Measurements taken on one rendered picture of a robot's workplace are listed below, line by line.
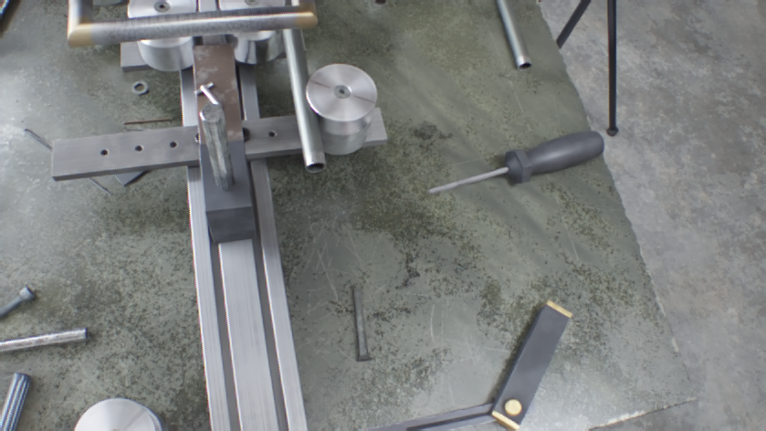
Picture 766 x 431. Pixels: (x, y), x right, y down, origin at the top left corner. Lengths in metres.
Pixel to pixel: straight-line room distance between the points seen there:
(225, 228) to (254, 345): 0.08
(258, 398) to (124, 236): 0.17
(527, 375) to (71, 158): 0.37
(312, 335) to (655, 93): 1.71
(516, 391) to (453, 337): 0.06
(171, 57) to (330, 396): 0.28
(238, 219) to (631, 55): 1.80
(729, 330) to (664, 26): 1.07
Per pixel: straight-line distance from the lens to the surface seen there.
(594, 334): 0.49
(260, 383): 0.39
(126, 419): 0.39
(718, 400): 1.69
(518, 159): 0.49
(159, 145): 0.45
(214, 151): 0.33
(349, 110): 0.40
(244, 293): 0.41
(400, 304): 0.44
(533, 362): 0.45
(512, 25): 0.61
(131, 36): 0.26
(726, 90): 2.21
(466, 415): 0.43
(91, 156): 0.46
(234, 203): 0.37
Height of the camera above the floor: 1.30
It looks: 64 degrees down
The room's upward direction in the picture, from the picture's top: 20 degrees clockwise
